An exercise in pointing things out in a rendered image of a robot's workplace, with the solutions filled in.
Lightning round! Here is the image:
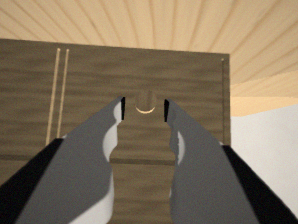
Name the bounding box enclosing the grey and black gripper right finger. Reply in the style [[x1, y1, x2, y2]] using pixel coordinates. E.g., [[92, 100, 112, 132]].
[[164, 99, 298, 224]]

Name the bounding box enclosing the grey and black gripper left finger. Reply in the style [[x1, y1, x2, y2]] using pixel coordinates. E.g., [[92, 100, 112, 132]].
[[0, 96, 125, 224]]

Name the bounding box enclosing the dark brown chest of drawers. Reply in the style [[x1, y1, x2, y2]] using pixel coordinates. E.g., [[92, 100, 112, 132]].
[[0, 38, 231, 173]]

